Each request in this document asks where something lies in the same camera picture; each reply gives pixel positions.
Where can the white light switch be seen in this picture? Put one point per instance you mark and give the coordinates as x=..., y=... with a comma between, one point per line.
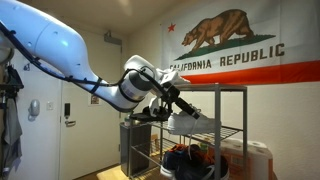
x=50, y=105

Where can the black bin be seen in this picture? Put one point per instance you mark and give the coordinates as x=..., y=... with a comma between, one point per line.
x=136, y=146

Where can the black door keypad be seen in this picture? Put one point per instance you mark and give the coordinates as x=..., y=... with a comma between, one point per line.
x=67, y=109

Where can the black clamp mount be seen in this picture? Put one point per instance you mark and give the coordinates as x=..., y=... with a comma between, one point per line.
x=11, y=83

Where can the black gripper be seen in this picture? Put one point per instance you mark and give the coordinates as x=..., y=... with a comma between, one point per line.
x=171, y=93

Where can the white sneaker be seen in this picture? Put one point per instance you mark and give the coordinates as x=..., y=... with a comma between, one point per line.
x=190, y=123
x=173, y=77

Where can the small door sticker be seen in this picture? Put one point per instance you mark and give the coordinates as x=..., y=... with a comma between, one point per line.
x=95, y=99

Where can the California Republic bear flag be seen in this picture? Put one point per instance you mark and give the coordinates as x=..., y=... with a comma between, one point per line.
x=246, y=40

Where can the white plastic container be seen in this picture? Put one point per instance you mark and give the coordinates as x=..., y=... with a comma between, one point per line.
x=256, y=160

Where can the grey door closer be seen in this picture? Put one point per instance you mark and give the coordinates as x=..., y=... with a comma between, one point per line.
x=112, y=38

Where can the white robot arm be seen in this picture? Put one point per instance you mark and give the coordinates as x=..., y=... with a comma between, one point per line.
x=50, y=36

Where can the green capped bottle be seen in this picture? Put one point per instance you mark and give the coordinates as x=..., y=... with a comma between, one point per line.
x=127, y=120

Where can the white round wall device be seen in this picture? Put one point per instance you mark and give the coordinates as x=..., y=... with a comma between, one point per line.
x=34, y=108

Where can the grey hanging cloth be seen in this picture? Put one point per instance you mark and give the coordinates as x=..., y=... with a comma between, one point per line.
x=10, y=140

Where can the small green object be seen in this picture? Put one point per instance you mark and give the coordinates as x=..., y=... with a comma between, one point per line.
x=203, y=147

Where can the grey metal shoe rack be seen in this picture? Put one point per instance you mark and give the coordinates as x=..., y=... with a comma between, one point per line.
x=216, y=106

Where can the navy sneaker orange lining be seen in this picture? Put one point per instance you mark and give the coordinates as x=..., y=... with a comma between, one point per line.
x=173, y=160
x=196, y=170

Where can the white door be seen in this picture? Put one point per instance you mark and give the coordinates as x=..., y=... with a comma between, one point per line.
x=90, y=140

